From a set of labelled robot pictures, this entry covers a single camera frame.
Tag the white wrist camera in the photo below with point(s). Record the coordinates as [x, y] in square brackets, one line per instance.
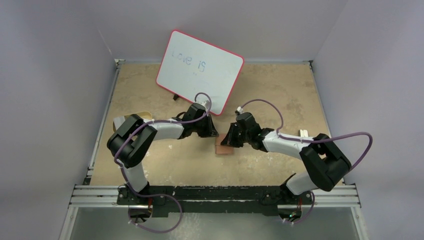
[239, 110]
[207, 105]

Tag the cream oval tray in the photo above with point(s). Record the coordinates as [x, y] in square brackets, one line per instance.
[145, 115]

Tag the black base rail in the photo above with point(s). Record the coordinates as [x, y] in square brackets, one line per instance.
[268, 200]

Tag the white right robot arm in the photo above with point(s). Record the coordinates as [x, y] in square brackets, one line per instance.
[324, 162]

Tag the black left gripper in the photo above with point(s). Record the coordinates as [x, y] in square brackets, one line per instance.
[210, 131]

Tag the pink framed whiteboard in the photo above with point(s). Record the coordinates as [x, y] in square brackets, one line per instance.
[190, 66]

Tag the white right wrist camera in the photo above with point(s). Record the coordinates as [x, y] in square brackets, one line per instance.
[239, 110]

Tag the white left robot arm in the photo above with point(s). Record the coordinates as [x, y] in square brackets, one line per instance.
[130, 143]

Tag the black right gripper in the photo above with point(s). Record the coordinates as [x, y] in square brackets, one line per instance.
[234, 134]

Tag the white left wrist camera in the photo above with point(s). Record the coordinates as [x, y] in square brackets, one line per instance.
[207, 105]

